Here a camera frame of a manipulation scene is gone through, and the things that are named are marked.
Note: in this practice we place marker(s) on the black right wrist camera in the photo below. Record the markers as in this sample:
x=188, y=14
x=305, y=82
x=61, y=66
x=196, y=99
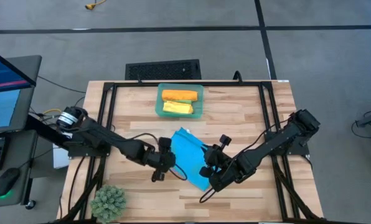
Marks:
x=225, y=140

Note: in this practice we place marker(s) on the grey desk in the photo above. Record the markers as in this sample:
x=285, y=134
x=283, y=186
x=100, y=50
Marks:
x=17, y=149

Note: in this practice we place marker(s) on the teal translucent plastic basket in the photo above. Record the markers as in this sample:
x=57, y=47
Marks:
x=159, y=113

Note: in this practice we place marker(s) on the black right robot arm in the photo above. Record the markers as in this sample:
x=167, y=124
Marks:
x=275, y=140

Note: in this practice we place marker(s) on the white box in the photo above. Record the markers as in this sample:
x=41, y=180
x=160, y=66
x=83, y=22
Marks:
x=59, y=158

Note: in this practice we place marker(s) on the black caster wheel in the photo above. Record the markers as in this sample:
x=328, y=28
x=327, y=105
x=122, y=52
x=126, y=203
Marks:
x=30, y=204

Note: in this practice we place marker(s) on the yellow microfiber towel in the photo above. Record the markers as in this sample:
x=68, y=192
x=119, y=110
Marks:
x=177, y=107

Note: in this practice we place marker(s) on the yellow extension plug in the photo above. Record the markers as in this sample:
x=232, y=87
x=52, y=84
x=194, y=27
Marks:
x=90, y=6

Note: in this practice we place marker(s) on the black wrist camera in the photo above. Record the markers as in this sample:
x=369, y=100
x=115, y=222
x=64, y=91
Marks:
x=225, y=140
x=164, y=143

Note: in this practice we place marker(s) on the black perforated computer case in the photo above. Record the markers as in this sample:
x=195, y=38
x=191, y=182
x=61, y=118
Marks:
x=163, y=70

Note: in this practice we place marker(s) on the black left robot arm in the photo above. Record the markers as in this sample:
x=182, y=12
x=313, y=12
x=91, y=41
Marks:
x=110, y=140

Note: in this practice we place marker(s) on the small artificial green plant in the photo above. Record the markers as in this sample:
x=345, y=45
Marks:
x=108, y=203

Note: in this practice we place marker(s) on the black computer mouse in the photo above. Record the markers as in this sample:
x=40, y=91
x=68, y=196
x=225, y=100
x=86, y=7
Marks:
x=6, y=182

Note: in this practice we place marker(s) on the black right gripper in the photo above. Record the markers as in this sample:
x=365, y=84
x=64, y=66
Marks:
x=219, y=168

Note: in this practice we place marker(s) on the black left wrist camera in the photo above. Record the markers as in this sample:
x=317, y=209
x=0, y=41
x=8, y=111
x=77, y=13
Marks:
x=164, y=143

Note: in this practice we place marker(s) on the computer monitor with blue screen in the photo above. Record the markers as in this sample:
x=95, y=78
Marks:
x=2, y=77

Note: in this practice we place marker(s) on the blue microfiber towel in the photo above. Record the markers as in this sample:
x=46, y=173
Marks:
x=187, y=152

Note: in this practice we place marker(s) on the orange microfiber towel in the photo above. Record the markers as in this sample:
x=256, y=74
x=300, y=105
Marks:
x=179, y=95

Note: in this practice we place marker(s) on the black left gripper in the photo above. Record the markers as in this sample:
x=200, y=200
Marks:
x=160, y=160

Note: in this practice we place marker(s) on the black aluminium table frame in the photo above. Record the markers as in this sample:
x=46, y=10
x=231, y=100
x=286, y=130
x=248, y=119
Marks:
x=135, y=84

